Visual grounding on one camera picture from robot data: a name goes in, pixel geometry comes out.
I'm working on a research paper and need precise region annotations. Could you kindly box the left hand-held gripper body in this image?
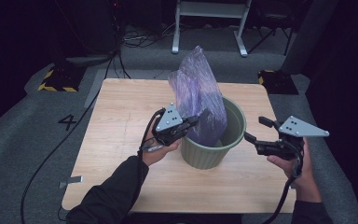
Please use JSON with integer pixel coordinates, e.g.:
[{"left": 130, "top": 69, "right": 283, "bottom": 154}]
[{"left": 151, "top": 102, "right": 190, "bottom": 147}]

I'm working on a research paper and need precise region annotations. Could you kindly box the person's left hand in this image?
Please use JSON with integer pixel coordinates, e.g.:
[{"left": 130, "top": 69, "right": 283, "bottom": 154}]
[{"left": 141, "top": 119, "right": 182, "bottom": 167}]

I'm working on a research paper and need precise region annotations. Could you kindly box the hand-held gripper black cable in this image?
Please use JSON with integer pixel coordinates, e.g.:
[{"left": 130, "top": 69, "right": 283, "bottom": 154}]
[
  {"left": 137, "top": 106, "right": 167, "bottom": 161},
  {"left": 260, "top": 148, "right": 305, "bottom": 224}
]

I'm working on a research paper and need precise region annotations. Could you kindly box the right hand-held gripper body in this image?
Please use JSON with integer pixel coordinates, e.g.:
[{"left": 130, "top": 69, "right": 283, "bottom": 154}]
[{"left": 255, "top": 115, "right": 331, "bottom": 161}]

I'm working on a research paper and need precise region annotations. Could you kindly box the green ribbed trash bin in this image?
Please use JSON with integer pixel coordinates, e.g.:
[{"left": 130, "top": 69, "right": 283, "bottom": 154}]
[{"left": 180, "top": 95, "right": 248, "bottom": 171}]

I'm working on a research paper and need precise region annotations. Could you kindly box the black yellow striped stand base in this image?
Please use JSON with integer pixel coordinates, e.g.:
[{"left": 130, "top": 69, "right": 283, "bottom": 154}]
[
  {"left": 37, "top": 64, "right": 87, "bottom": 93},
  {"left": 257, "top": 69, "right": 300, "bottom": 96}
]

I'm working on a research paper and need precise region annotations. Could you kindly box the person's right hand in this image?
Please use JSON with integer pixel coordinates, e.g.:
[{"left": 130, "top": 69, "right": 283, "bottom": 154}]
[{"left": 266, "top": 137, "right": 323, "bottom": 203}]

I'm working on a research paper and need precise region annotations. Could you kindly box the tangle of floor cables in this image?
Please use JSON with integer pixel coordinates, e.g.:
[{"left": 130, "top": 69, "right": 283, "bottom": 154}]
[{"left": 120, "top": 21, "right": 175, "bottom": 49}]

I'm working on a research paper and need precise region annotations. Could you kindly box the black tripod stand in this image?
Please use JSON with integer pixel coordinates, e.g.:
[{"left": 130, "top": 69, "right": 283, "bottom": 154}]
[{"left": 246, "top": 0, "right": 296, "bottom": 58}]

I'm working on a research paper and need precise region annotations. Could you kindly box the right hand-held gripper black cable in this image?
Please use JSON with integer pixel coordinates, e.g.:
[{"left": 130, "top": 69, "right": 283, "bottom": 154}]
[{"left": 260, "top": 148, "right": 305, "bottom": 224}]

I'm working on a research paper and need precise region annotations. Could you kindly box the long black floor cable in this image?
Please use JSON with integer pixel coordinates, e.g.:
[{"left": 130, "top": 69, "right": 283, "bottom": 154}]
[{"left": 20, "top": 52, "right": 122, "bottom": 224}]

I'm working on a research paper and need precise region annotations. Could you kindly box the left hand-held gripper black cable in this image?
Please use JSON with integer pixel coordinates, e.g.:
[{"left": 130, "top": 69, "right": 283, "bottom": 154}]
[{"left": 137, "top": 106, "right": 167, "bottom": 161}]

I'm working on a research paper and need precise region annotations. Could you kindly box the grey slanted post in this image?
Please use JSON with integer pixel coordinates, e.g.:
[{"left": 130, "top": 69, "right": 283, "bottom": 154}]
[{"left": 280, "top": 0, "right": 340, "bottom": 76}]

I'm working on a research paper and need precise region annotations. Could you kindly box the grey tape strip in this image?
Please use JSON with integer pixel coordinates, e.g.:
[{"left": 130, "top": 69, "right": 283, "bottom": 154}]
[{"left": 58, "top": 175, "right": 84, "bottom": 189}]

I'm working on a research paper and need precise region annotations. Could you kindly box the purple plastic trash bag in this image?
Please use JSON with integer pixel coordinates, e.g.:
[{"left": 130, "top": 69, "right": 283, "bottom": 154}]
[{"left": 167, "top": 45, "right": 227, "bottom": 147}]

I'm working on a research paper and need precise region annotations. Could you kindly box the white metal stand frame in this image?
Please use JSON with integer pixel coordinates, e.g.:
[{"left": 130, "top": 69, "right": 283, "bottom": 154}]
[{"left": 171, "top": 0, "right": 253, "bottom": 59}]

